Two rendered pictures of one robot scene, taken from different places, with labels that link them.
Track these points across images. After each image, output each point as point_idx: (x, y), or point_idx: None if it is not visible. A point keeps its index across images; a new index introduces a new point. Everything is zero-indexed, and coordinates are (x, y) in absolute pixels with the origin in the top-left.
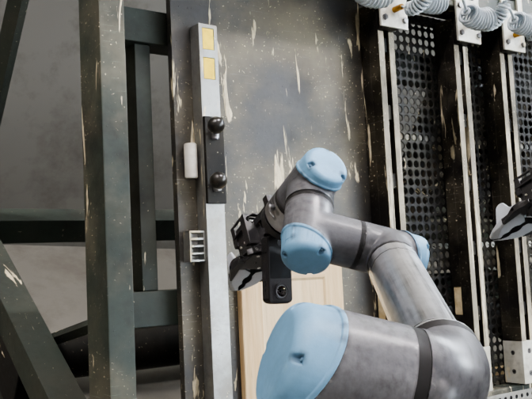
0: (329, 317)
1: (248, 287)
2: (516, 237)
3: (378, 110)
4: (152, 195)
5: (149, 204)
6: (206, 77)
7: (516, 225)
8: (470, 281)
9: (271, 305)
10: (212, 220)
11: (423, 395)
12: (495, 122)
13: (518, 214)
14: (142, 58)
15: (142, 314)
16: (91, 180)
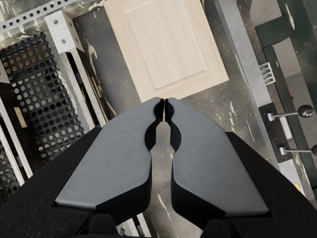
0: None
1: (215, 62)
2: (121, 116)
3: (149, 227)
4: (283, 100)
5: (283, 95)
6: (296, 184)
7: (184, 149)
8: (15, 132)
9: (193, 57)
10: (263, 93)
11: None
12: None
13: (269, 205)
14: (313, 177)
15: (272, 28)
16: None
